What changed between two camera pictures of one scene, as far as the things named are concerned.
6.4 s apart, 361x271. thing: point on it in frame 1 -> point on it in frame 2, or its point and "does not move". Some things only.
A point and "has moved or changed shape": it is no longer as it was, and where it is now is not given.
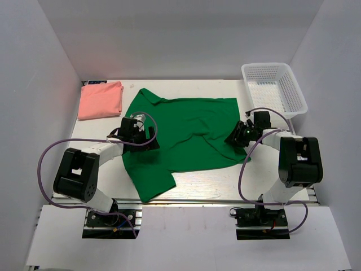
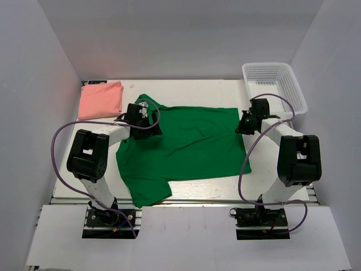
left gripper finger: (153, 144) -> (157, 130)
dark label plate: (96, 82) does not move
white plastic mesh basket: (273, 86) does not move
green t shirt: (191, 133) has moved or changed shape
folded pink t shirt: (100, 100) does not move
